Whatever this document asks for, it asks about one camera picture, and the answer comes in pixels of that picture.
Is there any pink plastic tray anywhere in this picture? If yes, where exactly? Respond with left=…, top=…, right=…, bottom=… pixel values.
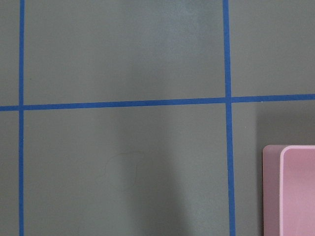
left=262, top=145, right=315, bottom=236

